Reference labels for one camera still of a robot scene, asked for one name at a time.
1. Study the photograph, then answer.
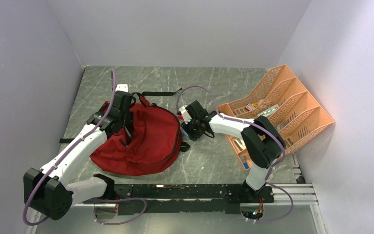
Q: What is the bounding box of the white stapler in organizer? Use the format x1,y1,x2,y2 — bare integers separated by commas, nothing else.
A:
234,139,246,151

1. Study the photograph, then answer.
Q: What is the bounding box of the white green ruler case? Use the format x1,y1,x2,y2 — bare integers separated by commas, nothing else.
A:
257,104,279,117

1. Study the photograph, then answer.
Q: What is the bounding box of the orange plastic desk organizer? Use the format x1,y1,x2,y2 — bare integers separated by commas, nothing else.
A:
218,65,334,155

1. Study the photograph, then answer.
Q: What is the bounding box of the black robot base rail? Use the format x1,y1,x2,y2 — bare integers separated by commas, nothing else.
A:
35,183,317,215

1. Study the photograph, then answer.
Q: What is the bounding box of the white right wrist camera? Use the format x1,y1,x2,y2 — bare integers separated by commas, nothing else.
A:
179,105,191,123

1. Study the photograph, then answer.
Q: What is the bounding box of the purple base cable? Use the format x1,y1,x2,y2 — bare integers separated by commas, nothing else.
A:
93,197,148,226

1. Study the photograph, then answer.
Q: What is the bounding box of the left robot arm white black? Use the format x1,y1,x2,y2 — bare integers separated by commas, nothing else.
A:
23,90,135,220

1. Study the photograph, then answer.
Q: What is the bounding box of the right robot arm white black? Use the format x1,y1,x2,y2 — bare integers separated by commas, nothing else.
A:
179,101,285,192

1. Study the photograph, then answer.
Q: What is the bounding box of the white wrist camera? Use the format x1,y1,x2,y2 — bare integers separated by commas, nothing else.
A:
115,84,129,93
179,105,191,123

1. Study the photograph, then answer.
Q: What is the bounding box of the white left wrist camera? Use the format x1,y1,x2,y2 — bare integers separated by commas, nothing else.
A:
115,84,129,93

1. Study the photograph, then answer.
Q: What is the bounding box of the red student backpack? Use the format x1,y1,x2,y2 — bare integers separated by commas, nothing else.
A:
90,92,190,176

